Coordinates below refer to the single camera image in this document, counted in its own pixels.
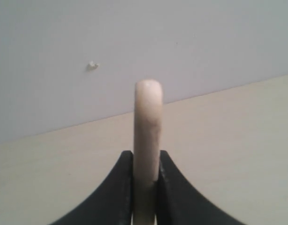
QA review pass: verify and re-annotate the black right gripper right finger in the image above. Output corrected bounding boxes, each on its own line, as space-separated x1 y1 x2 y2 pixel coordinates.
156 150 243 225

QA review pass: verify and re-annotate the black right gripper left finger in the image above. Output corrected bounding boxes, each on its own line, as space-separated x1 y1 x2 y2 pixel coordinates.
53 150 133 225

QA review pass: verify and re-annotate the wooden paint brush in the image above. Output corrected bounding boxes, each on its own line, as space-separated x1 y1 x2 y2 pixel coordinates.
133 79 163 225

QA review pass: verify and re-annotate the small white wall plug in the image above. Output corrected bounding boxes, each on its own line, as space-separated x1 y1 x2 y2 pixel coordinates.
87 61 99 71

